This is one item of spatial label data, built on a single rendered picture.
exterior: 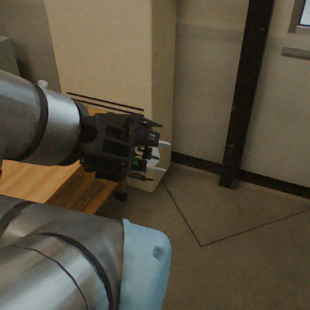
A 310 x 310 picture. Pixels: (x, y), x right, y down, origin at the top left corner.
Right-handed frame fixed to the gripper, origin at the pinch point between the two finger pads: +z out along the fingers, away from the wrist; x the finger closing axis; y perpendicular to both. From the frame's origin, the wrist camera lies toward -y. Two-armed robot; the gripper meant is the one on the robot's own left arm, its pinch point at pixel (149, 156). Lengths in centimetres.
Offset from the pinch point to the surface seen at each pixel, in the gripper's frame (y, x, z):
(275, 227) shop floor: -10, -18, 136
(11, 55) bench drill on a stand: -152, 53, 61
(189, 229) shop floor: -46, -26, 111
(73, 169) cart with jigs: -64, -5, 44
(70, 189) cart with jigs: -94, -16, 71
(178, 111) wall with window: -66, 36, 113
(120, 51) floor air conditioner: -68, 48, 60
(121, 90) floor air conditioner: -73, 34, 72
